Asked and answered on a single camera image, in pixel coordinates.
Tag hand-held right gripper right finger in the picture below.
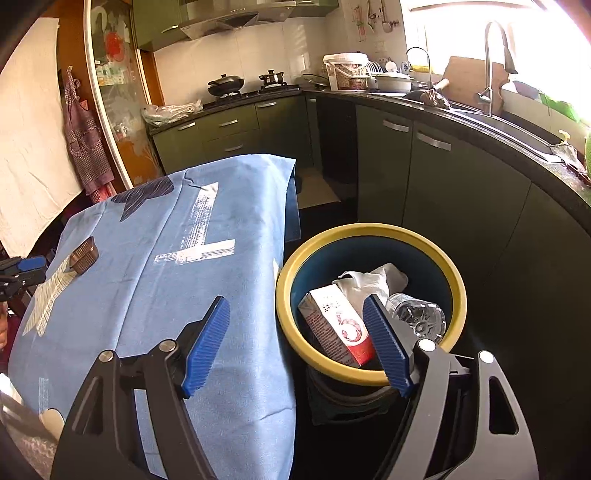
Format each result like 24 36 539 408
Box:
361 294 541 480

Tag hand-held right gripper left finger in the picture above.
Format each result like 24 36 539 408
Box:
50 295 232 480

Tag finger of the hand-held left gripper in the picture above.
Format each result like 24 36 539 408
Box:
0 256 48 278
0 274 42 301

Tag clear plastic water bottle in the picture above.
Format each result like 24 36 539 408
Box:
385 292 448 344

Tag pink white carton box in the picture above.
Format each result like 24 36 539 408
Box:
298 285 377 368

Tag white tissue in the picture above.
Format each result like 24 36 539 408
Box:
331 263 409 308

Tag yellow rimmed bin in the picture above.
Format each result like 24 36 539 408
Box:
276 223 468 425

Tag brown wrapper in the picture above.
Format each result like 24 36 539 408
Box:
68 236 100 276

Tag light blue printed tablecloth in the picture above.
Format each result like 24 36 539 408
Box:
8 153 303 480

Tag hanging white cloth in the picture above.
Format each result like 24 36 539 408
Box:
0 17 86 259

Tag checkered hanging apron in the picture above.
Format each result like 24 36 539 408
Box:
60 67 116 204

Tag green curved base cabinet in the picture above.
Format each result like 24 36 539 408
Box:
305 92 591 416

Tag glass sliding door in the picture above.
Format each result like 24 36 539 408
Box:
83 0 167 188

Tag clear plastic bag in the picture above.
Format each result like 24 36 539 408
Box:
141 99 204 126

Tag green drawer cabinet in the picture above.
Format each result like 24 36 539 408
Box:
150 95 319 176

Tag steel sink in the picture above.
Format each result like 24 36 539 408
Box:
443 104 564 158

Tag brown rag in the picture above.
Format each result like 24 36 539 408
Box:
421 88 452 109

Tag black gas stove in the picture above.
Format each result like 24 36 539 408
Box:
203 85 301 104

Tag white enamel pot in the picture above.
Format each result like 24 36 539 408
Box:
375 73 416 93

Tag black wok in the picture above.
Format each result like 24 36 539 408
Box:
207 73 245 97

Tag white lidded bucket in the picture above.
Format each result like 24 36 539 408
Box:
322 52 370 92

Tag dish rack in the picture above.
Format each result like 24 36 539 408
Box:
367 58 411 77

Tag wooden cutting board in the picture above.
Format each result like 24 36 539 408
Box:
441 55 497 103

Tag small chrome faucet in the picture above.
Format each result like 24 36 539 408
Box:
405 46 437 90

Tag tall chrome faucet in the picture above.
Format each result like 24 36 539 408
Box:
478 21 519 116

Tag green packet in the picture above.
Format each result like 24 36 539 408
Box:
538 90 580 123

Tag range hood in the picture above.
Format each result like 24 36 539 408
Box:
178 0 296 40

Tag hanging kitchen utensils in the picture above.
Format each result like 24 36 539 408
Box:
353 0 395 42

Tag green wall cabinets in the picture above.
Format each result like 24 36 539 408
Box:
131 0 340 51

